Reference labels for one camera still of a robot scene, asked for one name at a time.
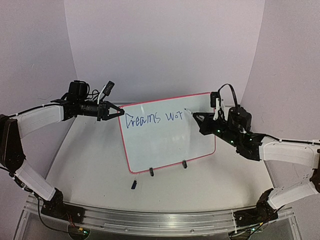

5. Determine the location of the black stand foot right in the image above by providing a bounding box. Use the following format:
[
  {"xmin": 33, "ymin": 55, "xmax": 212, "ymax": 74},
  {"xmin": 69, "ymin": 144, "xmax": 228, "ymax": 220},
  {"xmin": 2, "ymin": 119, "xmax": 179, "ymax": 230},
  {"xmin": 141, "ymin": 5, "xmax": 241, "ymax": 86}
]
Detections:
[{"xmin": 182, "ymin": 160, "xmax": 188, "ymax": 169}]

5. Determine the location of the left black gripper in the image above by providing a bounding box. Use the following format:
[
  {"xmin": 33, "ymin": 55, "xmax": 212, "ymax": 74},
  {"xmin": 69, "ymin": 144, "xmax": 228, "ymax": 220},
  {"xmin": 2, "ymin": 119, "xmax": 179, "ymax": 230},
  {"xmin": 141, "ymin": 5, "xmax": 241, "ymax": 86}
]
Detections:
[{"xmin": 77, "ymin": 99, "xmax": 125, "ymax": 121}]

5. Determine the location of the base circuit board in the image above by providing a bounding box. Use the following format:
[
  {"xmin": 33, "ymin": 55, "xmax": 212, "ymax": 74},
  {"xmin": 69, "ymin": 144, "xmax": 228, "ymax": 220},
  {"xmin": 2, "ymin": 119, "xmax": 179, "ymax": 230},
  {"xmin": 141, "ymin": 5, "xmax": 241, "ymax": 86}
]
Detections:
[
  {"xmin": 228, "ymin": 222, "xmax": 264, "ymax": 237},
  {"xmin": 67, "ymin": 225, "xmax": 90, "ymax": 236}
]

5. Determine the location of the right base circuit board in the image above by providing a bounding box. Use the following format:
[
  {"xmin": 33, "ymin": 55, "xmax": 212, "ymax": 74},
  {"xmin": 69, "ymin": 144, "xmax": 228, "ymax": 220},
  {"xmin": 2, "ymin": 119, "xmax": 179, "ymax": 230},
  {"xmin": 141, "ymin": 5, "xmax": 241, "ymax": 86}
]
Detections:
[{"xmin": 228, "ymin": 222, "xmax": 264, "ymax": 237}]

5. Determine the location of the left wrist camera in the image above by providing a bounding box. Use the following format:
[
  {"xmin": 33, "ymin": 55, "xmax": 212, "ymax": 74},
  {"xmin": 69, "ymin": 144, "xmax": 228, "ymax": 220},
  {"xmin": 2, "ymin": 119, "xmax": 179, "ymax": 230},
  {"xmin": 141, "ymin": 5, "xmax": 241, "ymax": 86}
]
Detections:
[{"xmin": 97, "ymin": 81, "xmax": 115, "ymax": 105}]

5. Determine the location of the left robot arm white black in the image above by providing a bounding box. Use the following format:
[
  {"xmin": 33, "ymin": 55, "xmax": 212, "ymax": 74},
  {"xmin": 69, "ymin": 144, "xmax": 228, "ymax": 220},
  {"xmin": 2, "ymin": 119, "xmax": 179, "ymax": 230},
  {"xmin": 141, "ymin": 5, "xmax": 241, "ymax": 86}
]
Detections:
[{"xmin": 0, "ymin": 80, "xmax": 125, "ymax": 223}]

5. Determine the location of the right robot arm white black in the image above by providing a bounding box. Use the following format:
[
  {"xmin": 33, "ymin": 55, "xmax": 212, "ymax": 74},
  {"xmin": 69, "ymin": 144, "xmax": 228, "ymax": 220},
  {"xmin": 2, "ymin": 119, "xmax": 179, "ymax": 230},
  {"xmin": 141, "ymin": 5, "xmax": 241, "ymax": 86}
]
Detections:
[{"xmin": 192, "ymin": 106, "xmax": 320, "ymax": 227}]

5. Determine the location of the right camera black cable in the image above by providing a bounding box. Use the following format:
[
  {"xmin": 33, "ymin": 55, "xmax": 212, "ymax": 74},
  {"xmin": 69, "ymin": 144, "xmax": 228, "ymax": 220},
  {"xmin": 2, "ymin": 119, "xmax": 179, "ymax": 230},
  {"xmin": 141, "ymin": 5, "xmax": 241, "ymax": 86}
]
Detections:
[{"xmin": 217, "ymin": 83, "xmax": 240, "ymax": 107}]

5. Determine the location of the dark blue marker cap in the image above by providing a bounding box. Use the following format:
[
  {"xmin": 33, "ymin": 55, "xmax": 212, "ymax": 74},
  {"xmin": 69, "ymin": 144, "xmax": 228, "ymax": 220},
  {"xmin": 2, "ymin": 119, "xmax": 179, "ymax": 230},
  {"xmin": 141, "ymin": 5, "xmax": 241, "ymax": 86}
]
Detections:
[{"xmin": 131, "ymin": 180, "xmax": 137, "ymax": 190}]

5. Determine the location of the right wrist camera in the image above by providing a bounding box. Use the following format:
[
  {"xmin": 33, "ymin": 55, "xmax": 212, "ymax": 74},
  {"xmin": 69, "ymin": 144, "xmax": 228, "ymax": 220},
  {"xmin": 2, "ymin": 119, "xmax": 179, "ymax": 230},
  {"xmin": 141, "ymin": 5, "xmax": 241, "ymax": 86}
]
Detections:
[{"xmin": 210, "ymin": 91, "xmax": 224, "ymax": 120}]

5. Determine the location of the pink framed whiteboard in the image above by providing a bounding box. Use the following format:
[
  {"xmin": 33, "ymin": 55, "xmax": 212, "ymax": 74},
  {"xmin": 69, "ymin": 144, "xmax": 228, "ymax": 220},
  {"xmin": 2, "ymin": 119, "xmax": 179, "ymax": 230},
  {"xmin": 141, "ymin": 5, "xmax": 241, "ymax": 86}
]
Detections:
[{"xmin": 118, "ymin": 92, "xmax": 216, "ymax": 174}]

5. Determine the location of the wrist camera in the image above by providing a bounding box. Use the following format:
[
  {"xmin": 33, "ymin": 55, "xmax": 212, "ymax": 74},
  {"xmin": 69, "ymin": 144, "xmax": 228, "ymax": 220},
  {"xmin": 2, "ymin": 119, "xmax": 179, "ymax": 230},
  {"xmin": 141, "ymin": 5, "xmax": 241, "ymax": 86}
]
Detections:
[
  {"xmin": 97, "ymin": 81, "xmax": 115, "ymax": 105},
  {"xmin": 210, "ymin": 91, "xmax": 224, "ymax": 120}
]

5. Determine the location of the left base circuit board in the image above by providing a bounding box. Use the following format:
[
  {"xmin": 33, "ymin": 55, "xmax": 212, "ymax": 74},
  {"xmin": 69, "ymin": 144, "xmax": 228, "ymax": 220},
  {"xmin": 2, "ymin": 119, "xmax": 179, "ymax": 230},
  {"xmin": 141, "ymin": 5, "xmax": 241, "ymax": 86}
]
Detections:
[{"xmin": 67, "ymin": 225, "xmax": 90, "ymax": 236}]

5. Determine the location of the aluminium front rail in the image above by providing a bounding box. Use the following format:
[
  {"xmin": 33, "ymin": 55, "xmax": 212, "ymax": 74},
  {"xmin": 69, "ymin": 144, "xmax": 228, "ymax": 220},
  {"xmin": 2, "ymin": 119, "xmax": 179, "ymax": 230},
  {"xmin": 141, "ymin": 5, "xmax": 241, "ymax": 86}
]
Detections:
[{"xmin": 14, "ymin": 197, "xmax": 302, "ymax": 240}]

